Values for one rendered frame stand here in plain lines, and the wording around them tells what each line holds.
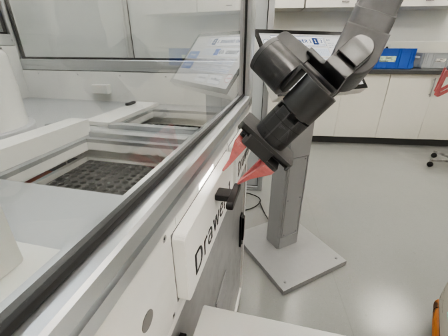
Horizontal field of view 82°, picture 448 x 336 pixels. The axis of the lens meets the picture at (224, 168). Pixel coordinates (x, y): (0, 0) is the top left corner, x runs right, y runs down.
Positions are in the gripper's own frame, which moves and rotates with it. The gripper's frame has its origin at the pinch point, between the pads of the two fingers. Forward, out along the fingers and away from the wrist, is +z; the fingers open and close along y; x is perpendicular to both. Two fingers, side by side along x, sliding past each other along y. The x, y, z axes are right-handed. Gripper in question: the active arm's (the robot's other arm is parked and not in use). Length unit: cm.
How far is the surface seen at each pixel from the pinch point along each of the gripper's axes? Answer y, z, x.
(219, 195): -0.2, 2.4, 4.9
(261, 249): -56, 69, -83
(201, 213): 0.9, 1.8, 11.9
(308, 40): 6, -25, -93
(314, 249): -79, 50, -90
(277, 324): -18.7, 6.7, 13.8
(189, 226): 1.3, 1.4, 15.8
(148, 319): -1.1, 6.2, 25.0
